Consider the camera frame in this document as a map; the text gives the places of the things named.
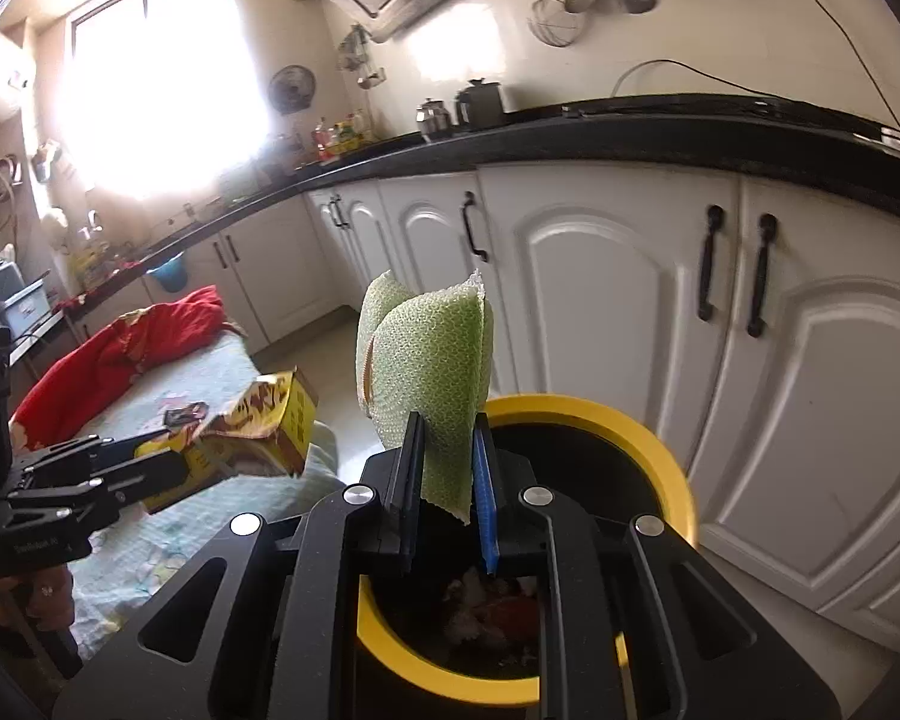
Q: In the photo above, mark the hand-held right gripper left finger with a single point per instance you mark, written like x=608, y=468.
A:
x=411, y=495

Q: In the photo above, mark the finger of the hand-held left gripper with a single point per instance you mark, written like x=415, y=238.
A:
x=112, y=491
x=105, y=450

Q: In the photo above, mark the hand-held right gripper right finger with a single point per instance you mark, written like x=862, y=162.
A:
x=486, y=510

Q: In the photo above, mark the green foam net sheet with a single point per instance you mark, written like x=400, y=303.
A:
x=435, y=375

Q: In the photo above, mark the yellow snack box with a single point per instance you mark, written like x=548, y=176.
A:
x=262, y=435

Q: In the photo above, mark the yellow-rimmed black trash bin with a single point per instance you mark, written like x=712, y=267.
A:
x=645, y=457

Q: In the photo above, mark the person's left hand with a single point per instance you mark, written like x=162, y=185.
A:
x=51, y=600

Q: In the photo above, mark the grey plastic crate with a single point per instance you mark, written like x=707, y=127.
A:
x=19, y=307

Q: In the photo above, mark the red blanket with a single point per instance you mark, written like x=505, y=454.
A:
x=120, y=352

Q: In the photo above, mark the white jug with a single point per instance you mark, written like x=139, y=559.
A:
x=54, y=229

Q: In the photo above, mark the blue plastic basin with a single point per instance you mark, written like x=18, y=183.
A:
x=169, y=274

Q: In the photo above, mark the white kitchen cabinet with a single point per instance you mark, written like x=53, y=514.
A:
x=607, y=300

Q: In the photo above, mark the window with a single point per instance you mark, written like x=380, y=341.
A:
x=165, y=75

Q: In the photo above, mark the group of condiment bottles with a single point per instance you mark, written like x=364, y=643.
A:
x=341, y=136

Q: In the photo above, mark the steel teapot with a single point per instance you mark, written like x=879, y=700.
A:
x=435, y=120

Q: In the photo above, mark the black kettle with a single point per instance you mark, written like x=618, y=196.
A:
x=481, y=103

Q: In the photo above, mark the hanging kitchen tool rack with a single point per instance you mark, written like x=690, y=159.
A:
x=360, y=52

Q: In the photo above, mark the wall fan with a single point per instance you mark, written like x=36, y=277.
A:
x=292, y=90

